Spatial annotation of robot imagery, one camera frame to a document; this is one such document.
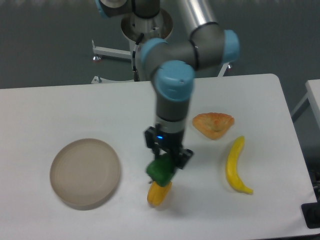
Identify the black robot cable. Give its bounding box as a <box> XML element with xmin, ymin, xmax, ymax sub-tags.
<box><xmin>131</xmin><ymin>33</ymin><xmax>144</xmax><ymax>82</ymax></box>

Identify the yellow banana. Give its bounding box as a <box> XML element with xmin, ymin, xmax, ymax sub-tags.
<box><xmin>225</xmin><ymin>135</ymin><xmax>254</xmax><ymax>195</ymax></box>

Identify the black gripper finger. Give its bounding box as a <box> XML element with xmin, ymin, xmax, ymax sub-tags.
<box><xmin>171</xmin><ymin>147</ymin><xmax>194</xmax><ymax>170</ymax></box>
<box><xmin>144</xmin><ymin>124</ymin><xmax>164</xmax><ymax>160</ymax></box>

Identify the black box at table edge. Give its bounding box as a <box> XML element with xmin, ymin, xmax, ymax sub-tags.
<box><xmin>301</xmin><ymin>202</ymin><xmax>320</xmax><ymax>229</ymax></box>

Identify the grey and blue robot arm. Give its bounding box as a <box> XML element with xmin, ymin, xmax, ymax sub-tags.
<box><xmin>96</xmin><ymin>0</ymin><xmax>240</xmax><ymax>170</ymax></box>

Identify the beige round plate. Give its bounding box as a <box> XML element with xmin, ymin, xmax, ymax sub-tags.
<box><xmin>49</xmin><ymin>138</ymin><xmax>121</xmax><ymax>211</ymax></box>

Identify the yellow bell pepper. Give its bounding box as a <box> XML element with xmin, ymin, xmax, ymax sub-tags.
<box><xmin>146</xmin><ymin>181</ymin><xmax>173</xmax><ymax>207</ymax></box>

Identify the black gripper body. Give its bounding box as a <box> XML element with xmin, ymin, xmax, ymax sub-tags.
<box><xmin>152</xmin><ymin>123</ymin><xmax>185</xmax><ymax>157</ymax></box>

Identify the green bell pepper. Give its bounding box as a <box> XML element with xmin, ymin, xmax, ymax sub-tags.
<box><xmin>146</xmin><ymin>153</ymin><xmax>175</xmax><ymax>187</ymax></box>

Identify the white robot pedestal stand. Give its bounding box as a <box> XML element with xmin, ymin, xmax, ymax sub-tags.
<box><xmin>92</xmin><ymin>0</ymin><xmax>240</xmax><ymax>82</ymax></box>

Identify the orange pastry bread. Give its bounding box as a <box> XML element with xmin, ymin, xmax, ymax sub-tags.
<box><xmin>192</xmin><ymin>112</ymin><xmax>235</xmax><ymax>140</ymax></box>

